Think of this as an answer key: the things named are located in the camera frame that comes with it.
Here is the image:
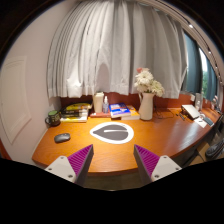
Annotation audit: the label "dark green mug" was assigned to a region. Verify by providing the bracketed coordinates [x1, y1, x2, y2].
[45, 110, 60, 127]

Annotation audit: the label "white vase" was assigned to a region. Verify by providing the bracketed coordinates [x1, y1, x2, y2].
[139, 93, 154, 121]

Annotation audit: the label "yellow book under blue book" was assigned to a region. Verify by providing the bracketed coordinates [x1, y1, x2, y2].
[122, 105, 140, 120]

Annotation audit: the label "black office chair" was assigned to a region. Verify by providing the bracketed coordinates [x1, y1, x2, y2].
[203, 114, 224, 161]

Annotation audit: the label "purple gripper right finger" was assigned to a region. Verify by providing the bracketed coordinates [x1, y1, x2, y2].
[134, 145, 181, 185]

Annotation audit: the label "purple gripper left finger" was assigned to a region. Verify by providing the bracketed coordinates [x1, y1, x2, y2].
[46, 145, 94, 186]

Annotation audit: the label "white and pink flowers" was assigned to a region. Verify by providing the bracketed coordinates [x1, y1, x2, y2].
[134, 68, 165, 97]

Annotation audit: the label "white curtain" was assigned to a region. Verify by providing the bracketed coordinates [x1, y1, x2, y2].
[47, 0, 187, 98]

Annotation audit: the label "clear sanitizer bottle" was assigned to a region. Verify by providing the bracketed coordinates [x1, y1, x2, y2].
[103, 96, 109, 114]

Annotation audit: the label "white and grey mouse pad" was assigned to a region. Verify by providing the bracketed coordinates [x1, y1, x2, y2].
[90, 122, 134, 144]

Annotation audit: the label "dark blue curtain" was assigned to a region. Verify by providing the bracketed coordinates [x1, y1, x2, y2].
[182, 34, 202, 94]

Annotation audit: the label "white cylindrical container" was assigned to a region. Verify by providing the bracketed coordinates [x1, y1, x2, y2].
[93, 92, 104, 113]

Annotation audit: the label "dark grey computer mouse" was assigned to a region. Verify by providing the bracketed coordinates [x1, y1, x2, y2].
[54, 133, 71, 143]

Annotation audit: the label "stack of books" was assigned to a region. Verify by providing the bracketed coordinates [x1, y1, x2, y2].
[60, 103, 92, 123]

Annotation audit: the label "white paper sheet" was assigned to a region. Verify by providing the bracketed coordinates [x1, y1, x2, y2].
[194, 118, 207, 128]

